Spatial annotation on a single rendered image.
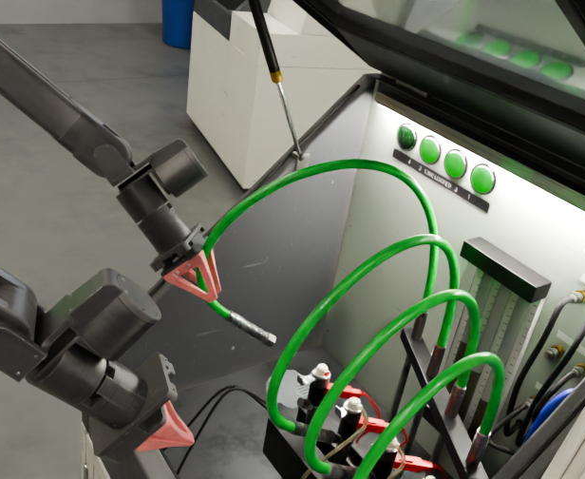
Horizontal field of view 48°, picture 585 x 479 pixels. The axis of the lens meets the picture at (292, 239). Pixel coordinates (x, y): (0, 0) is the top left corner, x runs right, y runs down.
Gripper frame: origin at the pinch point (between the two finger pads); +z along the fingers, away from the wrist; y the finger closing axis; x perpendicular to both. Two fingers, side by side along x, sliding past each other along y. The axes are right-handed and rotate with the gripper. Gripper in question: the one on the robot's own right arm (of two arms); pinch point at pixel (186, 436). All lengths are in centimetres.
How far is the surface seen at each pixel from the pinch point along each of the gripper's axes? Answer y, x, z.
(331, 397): 14.1, -0.8, 9.5
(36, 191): -95, 304, 75
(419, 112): 49, 40, 17
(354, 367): 18.4, -0.2, 8.7
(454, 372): 26.8, -6.2, 13.0
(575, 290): 46, 7, 34
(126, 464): -23.7, 24.3, 19.4
